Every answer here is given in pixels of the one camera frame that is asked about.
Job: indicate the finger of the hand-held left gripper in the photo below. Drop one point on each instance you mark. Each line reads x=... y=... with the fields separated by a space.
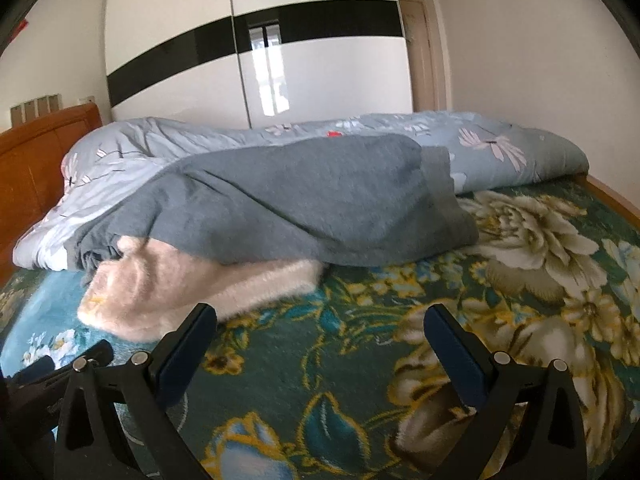
x=97 y=350

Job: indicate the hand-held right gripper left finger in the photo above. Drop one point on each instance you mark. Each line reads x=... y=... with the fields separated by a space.
x=185 y=355

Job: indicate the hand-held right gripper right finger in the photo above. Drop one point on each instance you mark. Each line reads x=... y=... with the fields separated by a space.
x=457 y=360

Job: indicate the grey sweatshirt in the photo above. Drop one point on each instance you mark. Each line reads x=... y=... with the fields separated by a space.
x=300 y=195

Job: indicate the peach fluffy garment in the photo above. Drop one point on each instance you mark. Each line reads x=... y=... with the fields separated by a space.
x=165 y=285

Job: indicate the green floral blanket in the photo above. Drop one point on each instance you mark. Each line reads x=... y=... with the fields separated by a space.
x=325 y=360

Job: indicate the wooden headboard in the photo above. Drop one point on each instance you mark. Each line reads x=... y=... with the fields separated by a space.
x=35 y=170

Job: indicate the grey floral quilt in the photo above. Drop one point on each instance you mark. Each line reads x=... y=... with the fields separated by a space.
x=150 y=140

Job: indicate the beige door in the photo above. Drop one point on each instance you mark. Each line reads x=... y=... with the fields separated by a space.
x=420 y=60

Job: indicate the white wardrobe with black stripe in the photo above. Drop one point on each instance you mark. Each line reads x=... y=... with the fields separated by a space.
x=175 y=10

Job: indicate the wooden bed frame rail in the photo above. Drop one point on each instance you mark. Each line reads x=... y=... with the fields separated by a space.
x=615 y=200

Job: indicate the beige wall panel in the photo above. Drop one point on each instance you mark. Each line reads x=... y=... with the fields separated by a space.
x=30 y=109
x=55 y=101
x=17 y=114
x=42 y=105

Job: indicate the red wall decoration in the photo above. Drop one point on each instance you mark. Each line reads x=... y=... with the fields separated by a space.
x=21 y=24

